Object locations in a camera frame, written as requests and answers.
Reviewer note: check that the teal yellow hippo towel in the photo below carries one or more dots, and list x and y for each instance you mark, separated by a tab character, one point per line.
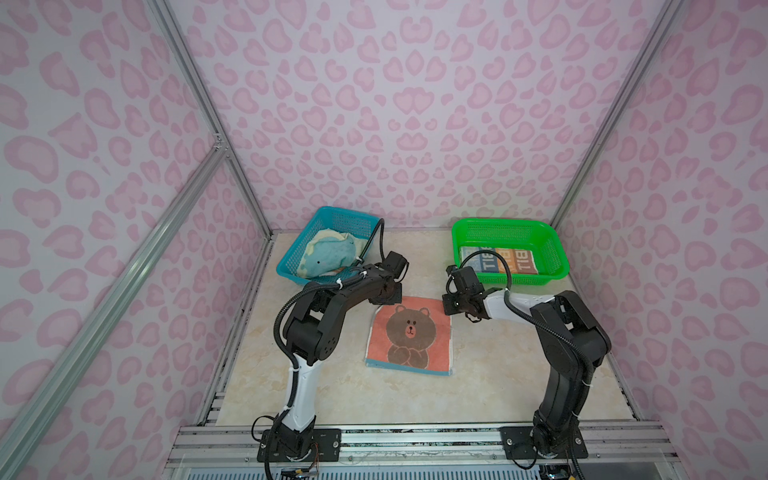
329	252

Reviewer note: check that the left diagonal aluminium strut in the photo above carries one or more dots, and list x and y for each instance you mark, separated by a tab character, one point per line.
40	412

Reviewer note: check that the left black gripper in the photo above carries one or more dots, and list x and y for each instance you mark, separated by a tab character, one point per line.
400	296

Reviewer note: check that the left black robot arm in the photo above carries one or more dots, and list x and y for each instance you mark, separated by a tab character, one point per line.
308	329

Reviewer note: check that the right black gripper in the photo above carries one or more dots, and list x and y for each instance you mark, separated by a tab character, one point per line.
446	310

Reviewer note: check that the corner aluminium post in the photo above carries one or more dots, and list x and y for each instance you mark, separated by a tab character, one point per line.
654	42
180	51

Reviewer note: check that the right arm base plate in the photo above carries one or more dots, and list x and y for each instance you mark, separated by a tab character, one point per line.
529	443

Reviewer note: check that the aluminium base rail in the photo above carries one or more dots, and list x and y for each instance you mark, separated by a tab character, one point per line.
597	443

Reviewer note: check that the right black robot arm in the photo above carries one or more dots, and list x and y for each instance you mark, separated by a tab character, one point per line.
572	340

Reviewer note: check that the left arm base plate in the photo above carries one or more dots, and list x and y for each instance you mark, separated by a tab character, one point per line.
322	444

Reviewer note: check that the green plastic basket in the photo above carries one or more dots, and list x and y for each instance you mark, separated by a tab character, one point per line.
531	250

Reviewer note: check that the pink orange towel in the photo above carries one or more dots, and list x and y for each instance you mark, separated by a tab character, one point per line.
414	335

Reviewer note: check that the left corner aluminium post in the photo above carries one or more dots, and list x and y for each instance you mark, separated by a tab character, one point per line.
180	51

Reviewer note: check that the right corner aluminium post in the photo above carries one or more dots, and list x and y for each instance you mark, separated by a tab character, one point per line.
654	42

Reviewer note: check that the teal plastic basket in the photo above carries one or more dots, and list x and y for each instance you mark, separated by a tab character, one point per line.
361	225

